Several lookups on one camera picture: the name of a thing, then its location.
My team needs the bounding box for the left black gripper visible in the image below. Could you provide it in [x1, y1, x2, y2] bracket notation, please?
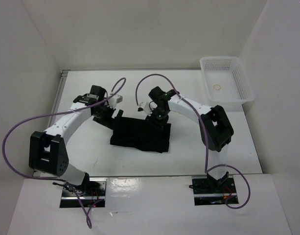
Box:
[92, 102, 122, 131]

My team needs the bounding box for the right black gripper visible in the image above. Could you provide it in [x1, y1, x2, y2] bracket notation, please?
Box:
[145, 107, 169, 135]

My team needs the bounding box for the black skirt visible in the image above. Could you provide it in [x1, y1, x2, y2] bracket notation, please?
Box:
[110, 117, 171, 153]

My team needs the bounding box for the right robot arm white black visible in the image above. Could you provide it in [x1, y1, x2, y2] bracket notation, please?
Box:
[143, 86, 234, 192]

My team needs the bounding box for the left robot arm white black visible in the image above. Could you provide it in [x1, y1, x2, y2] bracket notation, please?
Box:
[29, 85, 122, 196]

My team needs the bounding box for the white plastic perforated basket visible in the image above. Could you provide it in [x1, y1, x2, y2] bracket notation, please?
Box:
[200, 56, 255, 111]

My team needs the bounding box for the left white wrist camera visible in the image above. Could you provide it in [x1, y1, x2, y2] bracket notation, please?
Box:
[107, 94, 123, 110]

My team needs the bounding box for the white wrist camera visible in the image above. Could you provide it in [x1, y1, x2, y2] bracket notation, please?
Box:
[107, 94, 123, 110]
[138, 101, 154, 116]

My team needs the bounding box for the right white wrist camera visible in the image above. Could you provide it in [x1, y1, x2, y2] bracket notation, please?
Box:
[138, 101, 154, 116]

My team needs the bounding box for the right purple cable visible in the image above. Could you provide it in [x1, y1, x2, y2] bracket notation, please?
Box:
[135, 73, 252, 209]

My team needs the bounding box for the purple cable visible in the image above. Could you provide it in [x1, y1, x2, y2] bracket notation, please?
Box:
[1, 77, 127, 229]
[135, 73, 252, 209]

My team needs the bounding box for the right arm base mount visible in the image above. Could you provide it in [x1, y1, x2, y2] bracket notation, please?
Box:
[188, 176, 239, 206]

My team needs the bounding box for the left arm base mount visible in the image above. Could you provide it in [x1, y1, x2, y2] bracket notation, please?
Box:
[52, 177, 107, 208]

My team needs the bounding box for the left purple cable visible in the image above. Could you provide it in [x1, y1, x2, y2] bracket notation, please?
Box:
[1, 77, 127, 229]

